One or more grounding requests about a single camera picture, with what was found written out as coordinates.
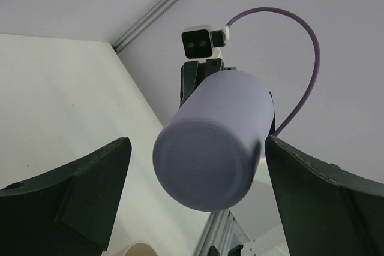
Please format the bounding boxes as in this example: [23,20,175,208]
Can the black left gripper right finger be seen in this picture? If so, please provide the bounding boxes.
[265,136,383,255]

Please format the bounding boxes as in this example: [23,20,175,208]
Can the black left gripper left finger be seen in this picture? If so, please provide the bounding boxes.
[1,137,132,255]

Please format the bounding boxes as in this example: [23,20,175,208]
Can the lilac plastic cup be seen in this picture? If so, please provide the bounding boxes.
[152,70,274,212]

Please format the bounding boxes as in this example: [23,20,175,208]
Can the beige plastic cup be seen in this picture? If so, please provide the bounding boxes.
[114,241,158,256]

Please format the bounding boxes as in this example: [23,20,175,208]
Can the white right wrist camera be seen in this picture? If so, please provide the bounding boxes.
[181,25,230,59]

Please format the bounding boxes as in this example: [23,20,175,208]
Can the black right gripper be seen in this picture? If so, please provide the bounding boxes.
[179,57,278,137]

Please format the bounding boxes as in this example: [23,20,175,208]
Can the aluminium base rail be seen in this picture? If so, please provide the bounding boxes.
[193,209,250,255]

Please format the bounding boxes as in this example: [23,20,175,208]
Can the aluminium frame rail right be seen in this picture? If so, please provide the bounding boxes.
[112,0,179,54]

